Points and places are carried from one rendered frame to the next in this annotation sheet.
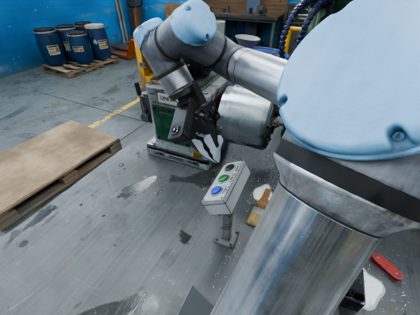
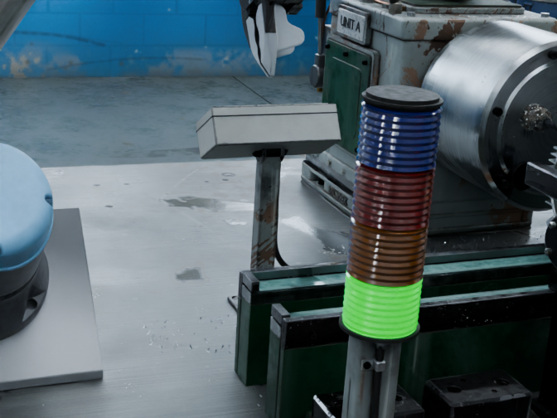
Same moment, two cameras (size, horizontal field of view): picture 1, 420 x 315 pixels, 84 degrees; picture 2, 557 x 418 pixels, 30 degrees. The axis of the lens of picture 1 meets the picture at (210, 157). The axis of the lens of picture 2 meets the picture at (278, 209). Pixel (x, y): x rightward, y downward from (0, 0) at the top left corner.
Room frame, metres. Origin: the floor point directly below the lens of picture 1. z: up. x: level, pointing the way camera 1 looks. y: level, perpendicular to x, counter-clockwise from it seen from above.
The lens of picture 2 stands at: (-0.47, -0.95, 1.37)
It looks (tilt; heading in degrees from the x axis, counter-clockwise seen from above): 19 degrees down; 43
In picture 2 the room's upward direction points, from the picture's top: 4 degrees clockwise
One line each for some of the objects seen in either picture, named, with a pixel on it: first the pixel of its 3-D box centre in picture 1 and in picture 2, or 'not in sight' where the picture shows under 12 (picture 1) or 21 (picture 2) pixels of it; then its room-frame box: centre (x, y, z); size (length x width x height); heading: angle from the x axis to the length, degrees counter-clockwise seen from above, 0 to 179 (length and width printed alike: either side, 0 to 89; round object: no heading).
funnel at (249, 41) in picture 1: (246, 50); not in sight; (2.43, -0.36, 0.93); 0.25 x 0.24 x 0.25; 153
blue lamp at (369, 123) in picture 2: not in sight; (399, 133); (0.14, -0.50, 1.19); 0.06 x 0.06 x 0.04
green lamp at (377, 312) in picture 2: not in sight; (381, 299); (0.14, -0.50, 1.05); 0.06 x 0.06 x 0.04
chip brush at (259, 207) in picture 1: (260, 205); not in sight; (0.60, -0.20, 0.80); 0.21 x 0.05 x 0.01; 153
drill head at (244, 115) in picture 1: (238, 114); (501, 104); (0.90, -0.12, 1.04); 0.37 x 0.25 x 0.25; 66
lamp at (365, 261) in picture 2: not in sight; (387, 246); (0.14, -0.50, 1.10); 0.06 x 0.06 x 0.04
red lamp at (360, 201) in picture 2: not in sight; (393, 191); (0.14, -0.50, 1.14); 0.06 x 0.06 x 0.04
